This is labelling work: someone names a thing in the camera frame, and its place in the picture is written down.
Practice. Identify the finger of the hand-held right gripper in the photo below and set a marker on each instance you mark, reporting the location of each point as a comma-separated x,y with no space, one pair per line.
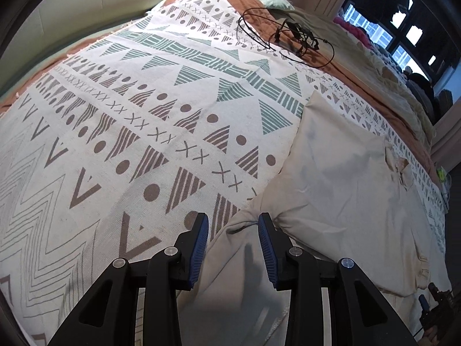
422,302

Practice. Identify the window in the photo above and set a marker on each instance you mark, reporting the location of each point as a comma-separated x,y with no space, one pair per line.
407,14

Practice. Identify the green yellow item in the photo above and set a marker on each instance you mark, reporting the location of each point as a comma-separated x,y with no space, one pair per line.
440,174

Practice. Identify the beige comforter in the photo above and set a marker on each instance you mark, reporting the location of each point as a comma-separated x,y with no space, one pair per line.
396,79

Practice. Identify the patterned white blanket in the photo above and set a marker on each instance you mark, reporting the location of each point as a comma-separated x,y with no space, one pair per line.
144,122

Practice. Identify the rust brown quilt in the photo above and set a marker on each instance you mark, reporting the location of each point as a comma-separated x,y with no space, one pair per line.
360,83

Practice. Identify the beige pants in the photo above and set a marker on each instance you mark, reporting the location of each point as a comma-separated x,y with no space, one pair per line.
345,194

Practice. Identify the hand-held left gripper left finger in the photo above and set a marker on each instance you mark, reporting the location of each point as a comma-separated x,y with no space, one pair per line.
199,245

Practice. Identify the dark grey cushion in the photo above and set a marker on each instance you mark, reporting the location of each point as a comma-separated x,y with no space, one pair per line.
419,81

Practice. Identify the pink clothes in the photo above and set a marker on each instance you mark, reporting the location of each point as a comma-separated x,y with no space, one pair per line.
347,28

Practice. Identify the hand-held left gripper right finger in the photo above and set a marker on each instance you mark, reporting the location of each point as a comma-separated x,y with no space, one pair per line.
267,248

